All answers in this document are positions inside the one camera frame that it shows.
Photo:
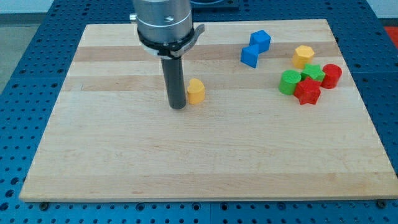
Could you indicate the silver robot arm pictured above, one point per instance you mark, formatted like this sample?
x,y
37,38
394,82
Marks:
x,y
165,27

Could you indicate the wooden board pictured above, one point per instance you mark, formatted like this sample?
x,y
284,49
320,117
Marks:
x,y
112,137

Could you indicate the green cylinder block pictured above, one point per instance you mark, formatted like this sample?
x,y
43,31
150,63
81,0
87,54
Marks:
x,y
288,81

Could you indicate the yellow heart block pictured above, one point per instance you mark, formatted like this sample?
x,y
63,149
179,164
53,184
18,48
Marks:
x,y
196,91

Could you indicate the green star block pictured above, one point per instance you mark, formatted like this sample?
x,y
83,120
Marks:
x,y
313,71

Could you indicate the yellow hexagon block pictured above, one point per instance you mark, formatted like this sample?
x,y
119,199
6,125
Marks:
x,y
303,54

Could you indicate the blue cube block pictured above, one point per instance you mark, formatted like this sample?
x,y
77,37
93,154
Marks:
x,y
262,39
249,55

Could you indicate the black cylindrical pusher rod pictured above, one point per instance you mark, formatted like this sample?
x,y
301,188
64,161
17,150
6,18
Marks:
x,y
174,82

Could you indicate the red star block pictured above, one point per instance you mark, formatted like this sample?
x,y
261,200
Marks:
x,y
308,91

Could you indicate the red cylinder block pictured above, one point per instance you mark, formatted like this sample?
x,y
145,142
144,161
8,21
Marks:
x,y
332,75

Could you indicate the blue cube block upper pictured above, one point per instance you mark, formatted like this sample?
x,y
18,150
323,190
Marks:
x,y
262,39

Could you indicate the blue cube block lower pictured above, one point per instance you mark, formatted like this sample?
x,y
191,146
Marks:
x,y
249,55

